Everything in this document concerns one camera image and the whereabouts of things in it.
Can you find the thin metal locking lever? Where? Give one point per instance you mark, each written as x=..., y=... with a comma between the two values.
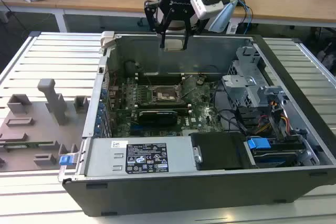
x=190, y=92

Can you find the grey power supply with label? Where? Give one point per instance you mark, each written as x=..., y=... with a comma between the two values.
x=105, y=155

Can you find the black RAM slot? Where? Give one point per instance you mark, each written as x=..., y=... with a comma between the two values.
x=162, y=108
x=162, y=105
x=160, y=80
x=160, y=77

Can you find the white power strip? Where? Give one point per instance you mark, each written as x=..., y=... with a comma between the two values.
x=231, y=28

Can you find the grey parts rack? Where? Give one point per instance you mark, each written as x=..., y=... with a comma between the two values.
x=31, y=129

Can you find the blue header connector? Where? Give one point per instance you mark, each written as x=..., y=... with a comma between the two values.
x=138, y=129

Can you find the pale blue fabric sleeve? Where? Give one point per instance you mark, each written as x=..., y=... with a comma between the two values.
x=223, y=16

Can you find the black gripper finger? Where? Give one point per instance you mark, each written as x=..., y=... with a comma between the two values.
x=151, y=16
x=188, y=24

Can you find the metal drive cage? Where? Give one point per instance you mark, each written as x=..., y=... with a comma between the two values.
x=236, y=87

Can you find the pale grey case latch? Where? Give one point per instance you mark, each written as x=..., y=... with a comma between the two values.
x=107, y=39

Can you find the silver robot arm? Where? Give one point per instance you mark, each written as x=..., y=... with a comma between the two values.
x=179, y=26

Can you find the green motherboard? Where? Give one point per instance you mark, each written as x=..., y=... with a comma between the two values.
x=199, y=113

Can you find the hard disk in blue carrier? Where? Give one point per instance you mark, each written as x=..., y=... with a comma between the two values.
x=258, y=142

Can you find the blue case latch tab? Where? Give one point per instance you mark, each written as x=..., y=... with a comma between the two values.
x=65, y=160

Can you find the silver-topped CPU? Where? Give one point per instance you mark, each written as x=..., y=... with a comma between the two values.
x=173, y=45

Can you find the black and grey PC case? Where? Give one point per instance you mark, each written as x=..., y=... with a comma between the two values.
x=183, y=195

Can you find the CPU socket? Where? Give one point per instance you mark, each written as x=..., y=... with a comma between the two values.
x=165, y=95

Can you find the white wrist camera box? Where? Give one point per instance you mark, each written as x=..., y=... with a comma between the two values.
x=207, y=6

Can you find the green RAM stick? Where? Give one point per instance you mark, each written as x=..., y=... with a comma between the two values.
x=26, y=145

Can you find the graphics card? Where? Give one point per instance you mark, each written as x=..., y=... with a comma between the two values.
x=157, y=119

